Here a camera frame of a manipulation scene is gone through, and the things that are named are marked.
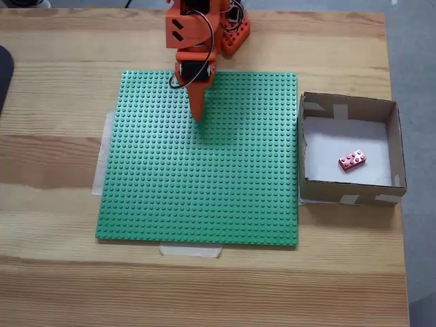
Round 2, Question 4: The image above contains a red lego block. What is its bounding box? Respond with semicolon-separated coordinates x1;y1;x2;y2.
337;149;369;174

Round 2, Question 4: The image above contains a green lego baseplate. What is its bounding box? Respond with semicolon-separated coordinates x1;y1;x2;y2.
95;69;300;251

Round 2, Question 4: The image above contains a brown cardboard box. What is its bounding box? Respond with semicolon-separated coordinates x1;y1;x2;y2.
298;91;408;208

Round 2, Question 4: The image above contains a long masking tape strip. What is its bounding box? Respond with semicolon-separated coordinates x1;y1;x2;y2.
91;108;116;198

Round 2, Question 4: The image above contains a white paper sheet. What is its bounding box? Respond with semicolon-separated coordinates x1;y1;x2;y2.
302;115;392;187

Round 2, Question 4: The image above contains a short masking tape strip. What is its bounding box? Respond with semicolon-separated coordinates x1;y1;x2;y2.
159;244;224;259

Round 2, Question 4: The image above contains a black rounded pad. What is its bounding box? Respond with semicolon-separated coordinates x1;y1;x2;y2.
0;44;16;116

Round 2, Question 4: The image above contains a gripper motor cable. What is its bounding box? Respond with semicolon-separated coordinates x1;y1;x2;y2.
169;10;216;90

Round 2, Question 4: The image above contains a cable bundle at arm base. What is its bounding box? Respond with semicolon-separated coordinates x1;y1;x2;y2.
223;0;247;35

